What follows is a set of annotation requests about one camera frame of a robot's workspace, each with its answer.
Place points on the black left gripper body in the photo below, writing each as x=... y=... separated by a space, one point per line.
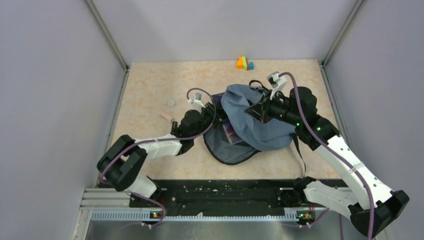
x=209 y=115

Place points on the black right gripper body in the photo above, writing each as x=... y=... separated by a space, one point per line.
x=274 y=108

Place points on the dark book underneath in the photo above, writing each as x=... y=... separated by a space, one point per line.
x=230 y=133

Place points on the blue student backpack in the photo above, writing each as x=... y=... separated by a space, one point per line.
x=257 y=137

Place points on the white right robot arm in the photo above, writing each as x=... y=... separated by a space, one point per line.
x=370 y=205

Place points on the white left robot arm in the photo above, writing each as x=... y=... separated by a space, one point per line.
x=120 y=166

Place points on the pink eraser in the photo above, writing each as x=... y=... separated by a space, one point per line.
x=167 y=117

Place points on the colourful sticky note stack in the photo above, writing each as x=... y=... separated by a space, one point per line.
x=243 y=63

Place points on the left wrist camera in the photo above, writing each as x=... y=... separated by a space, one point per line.
x=196 y=102

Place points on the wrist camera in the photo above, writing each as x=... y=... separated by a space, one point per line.
x=196 y=102
x=277 y=82

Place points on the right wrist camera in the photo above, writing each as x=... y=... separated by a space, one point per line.
x=277 y=82

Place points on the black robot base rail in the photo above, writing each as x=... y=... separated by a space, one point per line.
x=228 y=198

